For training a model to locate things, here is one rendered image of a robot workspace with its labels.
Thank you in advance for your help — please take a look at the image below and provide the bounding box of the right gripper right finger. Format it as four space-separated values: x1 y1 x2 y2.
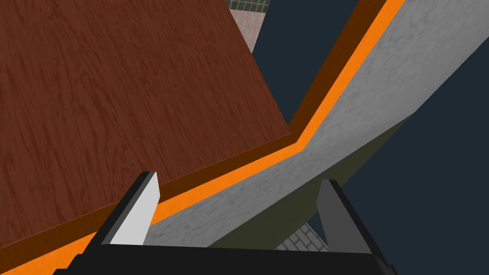
316 179 383 254

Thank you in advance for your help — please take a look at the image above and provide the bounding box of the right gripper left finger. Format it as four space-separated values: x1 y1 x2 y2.
100 171 161 246

